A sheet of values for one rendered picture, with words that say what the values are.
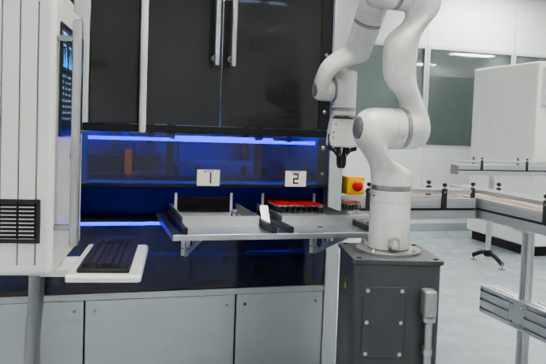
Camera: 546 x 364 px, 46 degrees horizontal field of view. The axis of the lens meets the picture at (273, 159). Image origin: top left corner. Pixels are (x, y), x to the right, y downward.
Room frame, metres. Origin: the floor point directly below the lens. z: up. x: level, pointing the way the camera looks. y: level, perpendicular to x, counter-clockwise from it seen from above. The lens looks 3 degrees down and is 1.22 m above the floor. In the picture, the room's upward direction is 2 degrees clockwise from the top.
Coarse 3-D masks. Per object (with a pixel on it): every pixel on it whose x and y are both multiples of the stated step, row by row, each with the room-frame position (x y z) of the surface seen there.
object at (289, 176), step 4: (288, 172) 2.43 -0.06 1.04; (292, 172) 2.44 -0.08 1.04; (296, 172) 2.44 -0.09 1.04; (300, 172) 2.45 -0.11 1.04; (304, 172) 2.45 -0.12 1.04; (288, 176) 2.44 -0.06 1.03; (292, 176) 2.44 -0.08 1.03; (296, 176) 2.44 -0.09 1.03; (300, 176) 2.45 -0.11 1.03; (304, 176) 2.45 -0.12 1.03; (288, 180) 2.44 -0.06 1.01; (292, 180) 2.44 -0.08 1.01; (296, 180) 2.44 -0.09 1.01; (300, 180) 2.45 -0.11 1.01; (304, 180) 2.45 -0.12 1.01; (288, 184) 2.44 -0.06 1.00; (292, 184) 2.44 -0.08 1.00; (296, 184) 2.44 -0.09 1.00; (300, 184) 2.45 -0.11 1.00; (304, 184) 2.45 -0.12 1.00
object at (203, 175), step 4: (200, 172) 2.34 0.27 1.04; (204, 172) 2.34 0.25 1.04; (208, 172) 2.35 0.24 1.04; (212, 172) 2.35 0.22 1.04; (216, 172) 2.36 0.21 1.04; (200, 176) 2.34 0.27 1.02; (204, 176) 2.34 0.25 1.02; (208, 176) 2.35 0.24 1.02; (212, 176) 2.35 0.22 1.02; (216, 176) 2.36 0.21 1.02; (200, 180) 2.34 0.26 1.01; (204, 180) 2.34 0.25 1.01; (208, 180) 2.35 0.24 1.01; (212, 180) 2.35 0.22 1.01; (216, 180) 2.36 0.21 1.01; (200, 184) 2.34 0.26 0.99; (204, 184) 2.34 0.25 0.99; (208, 184) 2.35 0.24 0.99; (212, 184) 2.35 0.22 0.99; (216, 184) 2.36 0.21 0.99
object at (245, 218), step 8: (240, 208) 2.38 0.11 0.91; (184, 216) 2.06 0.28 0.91; (192, 216) 2.07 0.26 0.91; (200, 216) 2.08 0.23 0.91; (208, 216) 2.09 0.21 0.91; (216, 216) 2.09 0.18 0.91; (224, 216) 2.10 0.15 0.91; (232, 216) 2.11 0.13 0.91; (240, 216) 2.12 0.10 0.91; (248, 216) 2.12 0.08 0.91; (256, 216) 2.13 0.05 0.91; (184, 224) 2.06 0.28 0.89; (192, 224) 2.07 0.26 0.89; (200, 224) 2.08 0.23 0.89; (208, 224) 2.09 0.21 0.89; (216, 224) 2.09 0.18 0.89; (224, 224) 2.10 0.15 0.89; (232, 224) 2.11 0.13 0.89; (240, 224) 2.12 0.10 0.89; (248, 224) 2.12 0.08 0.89; (256, 224) 2.13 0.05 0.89
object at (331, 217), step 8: (328, 208) 2.44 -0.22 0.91; (280, 216) 2.18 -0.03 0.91; (288, 216) 2.16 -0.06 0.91; (296, 216) 2.17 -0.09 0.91; (304, 216) 2.18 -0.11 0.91; (312, 216) 2.19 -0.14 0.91; (320, 216) 2.20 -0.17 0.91; (328, 216) 2.21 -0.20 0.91; (336, 216) 2.21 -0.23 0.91; (344, 216) 2.22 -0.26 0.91; (352, 216) 2.23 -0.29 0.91; (296, 224) 2.17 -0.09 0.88; (304, 224) 2.18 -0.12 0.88; (312, 224) 2.19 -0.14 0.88; (320, 224) 2.20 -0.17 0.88; (328, 224) 2.21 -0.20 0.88; (336, 224) 2.21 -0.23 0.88; (344, 224) 2.22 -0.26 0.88; (352, 224) 2.23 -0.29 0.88
